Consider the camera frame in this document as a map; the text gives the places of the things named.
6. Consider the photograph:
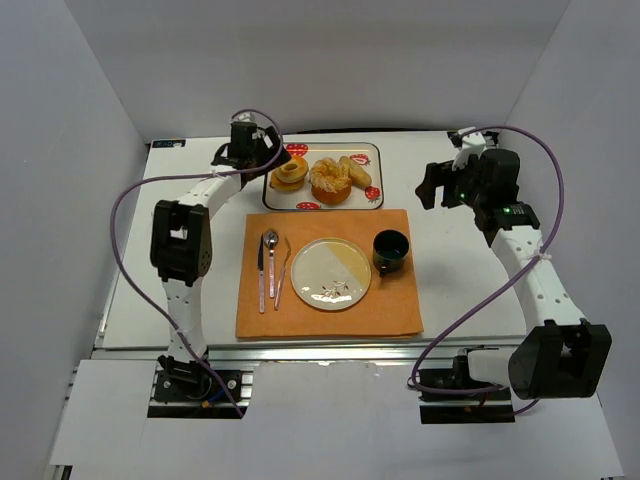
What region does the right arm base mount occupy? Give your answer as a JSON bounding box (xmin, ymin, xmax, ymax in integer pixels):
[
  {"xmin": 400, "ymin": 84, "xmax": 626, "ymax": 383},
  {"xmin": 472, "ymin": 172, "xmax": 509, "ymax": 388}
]
[{"xmin": 417, "ymin": 349, "xmax": 515, "ymax": 425}]

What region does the strawberry pattern white tray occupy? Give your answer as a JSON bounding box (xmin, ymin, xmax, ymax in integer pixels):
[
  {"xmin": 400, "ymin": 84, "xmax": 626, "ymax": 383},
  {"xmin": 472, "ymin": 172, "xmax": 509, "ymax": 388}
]
[{"xmin": 262, "ymin": 143, "xmax": 384, "ymax": 211}]

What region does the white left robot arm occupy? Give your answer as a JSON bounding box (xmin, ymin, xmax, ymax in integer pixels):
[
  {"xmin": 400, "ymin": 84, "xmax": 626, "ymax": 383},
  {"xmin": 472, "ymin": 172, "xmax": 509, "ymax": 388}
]
[{"xmin": 150, "ymin": 121, "xmax": 290, "ymax": 399}]

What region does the pink handled spoon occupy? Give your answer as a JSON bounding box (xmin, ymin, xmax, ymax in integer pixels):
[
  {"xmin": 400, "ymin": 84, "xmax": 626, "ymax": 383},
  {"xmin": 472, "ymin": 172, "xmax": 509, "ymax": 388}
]
[{"xmin": 263, "ymin": 229, "xmax": 279, "ymax": 299}]

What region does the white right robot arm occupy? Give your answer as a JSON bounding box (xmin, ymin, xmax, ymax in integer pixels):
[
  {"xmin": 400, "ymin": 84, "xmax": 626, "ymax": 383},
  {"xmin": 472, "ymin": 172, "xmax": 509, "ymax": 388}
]
[{"xmin": 410, "ymin": 149, "xmax": 612, "ymax": 400}]

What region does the sandwich bagel bread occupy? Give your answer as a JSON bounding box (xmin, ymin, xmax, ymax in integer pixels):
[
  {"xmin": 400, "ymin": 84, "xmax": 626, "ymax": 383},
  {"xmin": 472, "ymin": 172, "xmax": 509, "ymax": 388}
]
[{"xmin": 269, "ymin": 155, "xmax": 309, "ymax": 192}]

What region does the oblong yellow bread roll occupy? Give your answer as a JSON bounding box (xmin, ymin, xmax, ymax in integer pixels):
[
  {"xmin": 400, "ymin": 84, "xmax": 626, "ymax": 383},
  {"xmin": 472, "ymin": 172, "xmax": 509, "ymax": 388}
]
[{"xmin": 349, "ymin": 161, "xmax": 372, "ymax": 189}]

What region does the dark green mug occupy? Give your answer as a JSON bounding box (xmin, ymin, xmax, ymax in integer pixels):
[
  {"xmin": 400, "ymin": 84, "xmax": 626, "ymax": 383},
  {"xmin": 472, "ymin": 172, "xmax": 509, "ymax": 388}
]
[{"xmin": 372, "ymin": 229, "xmax": 410, "ymax": 277}]

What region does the cream and yellow plate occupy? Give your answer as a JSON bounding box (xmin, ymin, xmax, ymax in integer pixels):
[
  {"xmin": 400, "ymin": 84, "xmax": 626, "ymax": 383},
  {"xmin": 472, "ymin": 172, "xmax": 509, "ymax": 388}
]
[{"xmin": 290, "ymin": 237, "xmax": 372, "ymax": 312}]

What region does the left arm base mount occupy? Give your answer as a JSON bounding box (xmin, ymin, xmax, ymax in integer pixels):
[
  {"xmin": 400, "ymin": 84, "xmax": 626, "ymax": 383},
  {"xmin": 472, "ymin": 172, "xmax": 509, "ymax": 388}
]
[{"xmin": 147, "ymin": 370, "xmax": 250, "ymax": 420}]

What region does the pink handled knife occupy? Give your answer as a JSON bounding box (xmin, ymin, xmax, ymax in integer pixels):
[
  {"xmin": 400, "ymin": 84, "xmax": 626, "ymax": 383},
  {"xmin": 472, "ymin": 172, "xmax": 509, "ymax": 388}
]
[{"xmin": 257, "ymin": 234, "xmax": 266, "ymax": 314}]

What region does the orange cloth placemat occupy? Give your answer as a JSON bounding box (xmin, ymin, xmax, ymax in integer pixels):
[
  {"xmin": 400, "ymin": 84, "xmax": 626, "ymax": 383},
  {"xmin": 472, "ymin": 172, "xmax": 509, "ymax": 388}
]
[{"xmin": 236, "ymin": 209, "xmax": 423, "ymax": 339}]

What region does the pink handled fork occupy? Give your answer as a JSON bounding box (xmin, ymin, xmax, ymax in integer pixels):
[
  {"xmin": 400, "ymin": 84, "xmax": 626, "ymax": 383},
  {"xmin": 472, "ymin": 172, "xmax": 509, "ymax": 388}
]
[{"xmin": 274, "ymin": 236, "xmax": 292, "ymax": 311}]

